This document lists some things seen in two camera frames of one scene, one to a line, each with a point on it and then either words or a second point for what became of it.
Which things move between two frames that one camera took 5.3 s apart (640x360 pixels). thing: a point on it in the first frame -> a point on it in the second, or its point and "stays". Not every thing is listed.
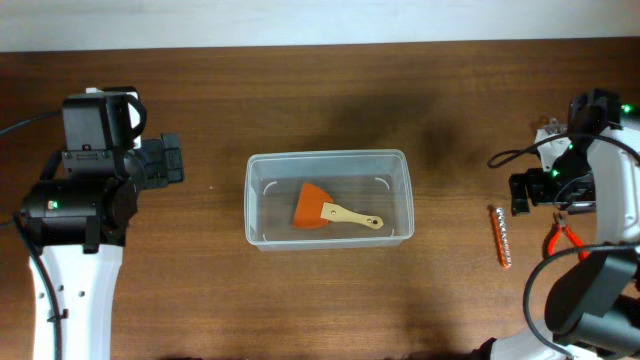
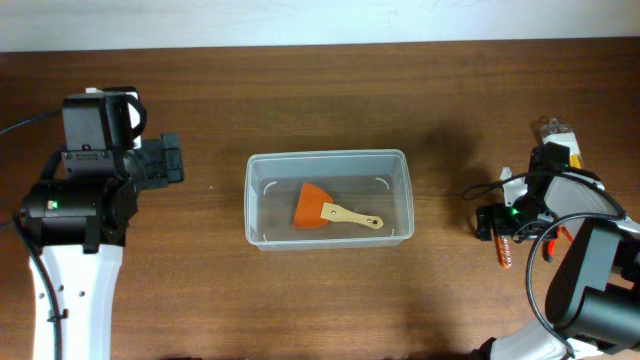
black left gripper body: [161, 165] stays
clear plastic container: [372, 181] stays
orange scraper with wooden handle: [315, 207] stays
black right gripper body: [567, 185] -> [522, 220]
